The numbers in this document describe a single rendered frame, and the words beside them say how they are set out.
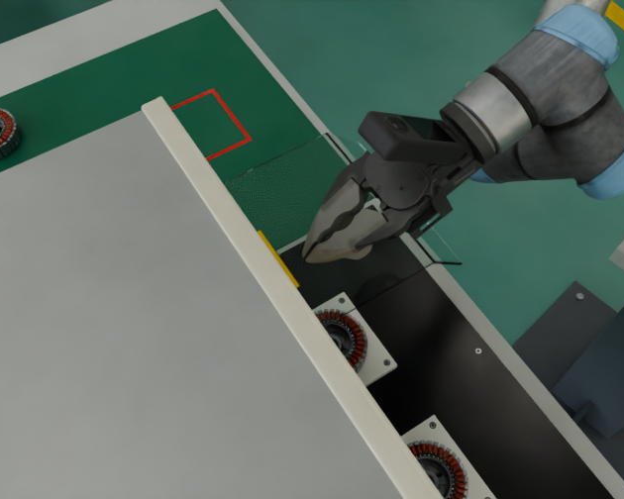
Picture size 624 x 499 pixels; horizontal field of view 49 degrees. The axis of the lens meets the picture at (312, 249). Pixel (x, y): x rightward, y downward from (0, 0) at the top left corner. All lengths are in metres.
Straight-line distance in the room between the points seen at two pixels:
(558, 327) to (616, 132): 1.35
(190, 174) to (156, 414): 0.21
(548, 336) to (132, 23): 1.35
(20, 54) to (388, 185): 1.10
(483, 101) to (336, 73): 1.87
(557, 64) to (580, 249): 1.56
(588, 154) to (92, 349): 0.51
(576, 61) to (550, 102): 0.04
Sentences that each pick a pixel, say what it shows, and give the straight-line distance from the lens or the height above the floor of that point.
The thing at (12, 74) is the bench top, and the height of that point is 0.75.
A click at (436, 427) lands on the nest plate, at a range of 1.07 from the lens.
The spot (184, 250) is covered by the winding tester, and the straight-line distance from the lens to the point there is 0.56.
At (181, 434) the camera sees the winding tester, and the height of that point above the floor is 1.32.
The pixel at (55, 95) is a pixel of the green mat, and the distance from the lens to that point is 1.52.
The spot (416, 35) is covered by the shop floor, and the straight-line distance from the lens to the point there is 2.71.
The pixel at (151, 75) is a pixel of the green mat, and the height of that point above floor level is 0.75.
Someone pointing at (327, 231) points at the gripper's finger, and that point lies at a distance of 0.70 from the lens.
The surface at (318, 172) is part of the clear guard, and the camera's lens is 0.91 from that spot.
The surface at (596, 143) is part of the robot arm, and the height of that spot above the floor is 1.26.
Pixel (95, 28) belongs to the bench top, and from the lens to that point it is 1.65.
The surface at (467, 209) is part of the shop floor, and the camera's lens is 2.22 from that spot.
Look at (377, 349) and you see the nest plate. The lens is 1.10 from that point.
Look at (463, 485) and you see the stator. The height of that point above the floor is 0.82.
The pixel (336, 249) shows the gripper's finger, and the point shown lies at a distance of 0.68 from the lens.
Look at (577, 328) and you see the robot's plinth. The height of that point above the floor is 0.02.
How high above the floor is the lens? 1.79
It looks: 59 degrees down
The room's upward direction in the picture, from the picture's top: straight up
